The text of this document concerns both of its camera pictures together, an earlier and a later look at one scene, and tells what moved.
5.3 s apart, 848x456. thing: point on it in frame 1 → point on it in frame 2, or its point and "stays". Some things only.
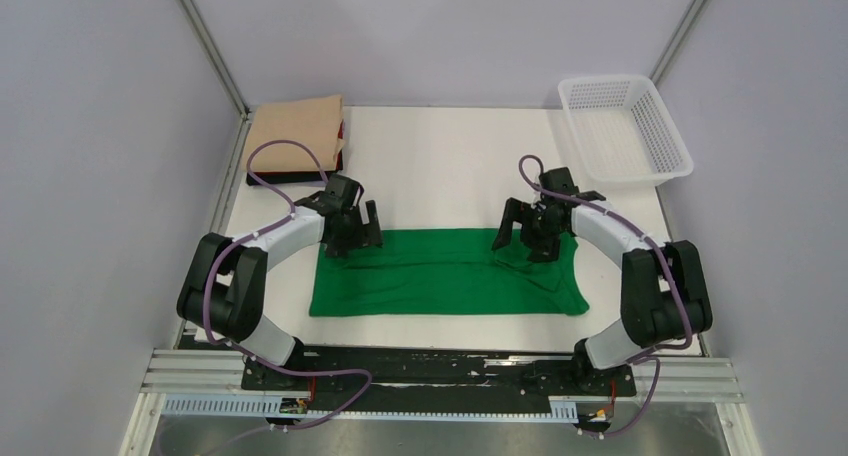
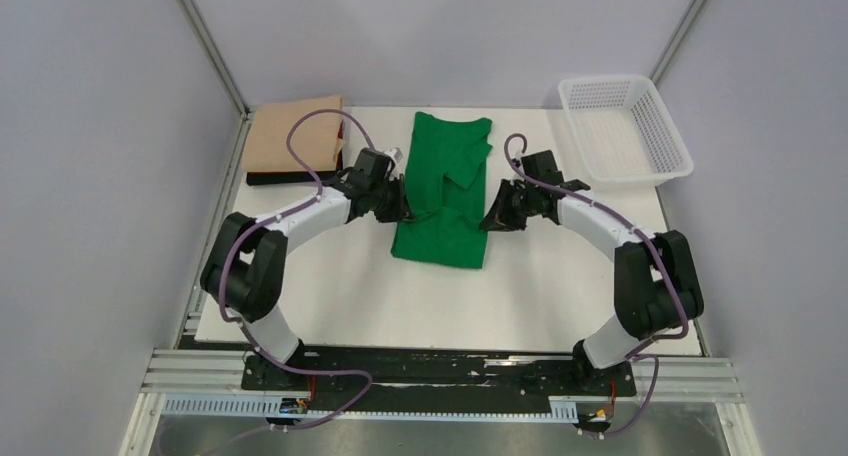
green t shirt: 446,272 → 444,182
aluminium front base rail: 186,371 stays
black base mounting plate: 437,378 stays
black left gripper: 363,237 → 401,211
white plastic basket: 623,131 stays
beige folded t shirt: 315,124 stays
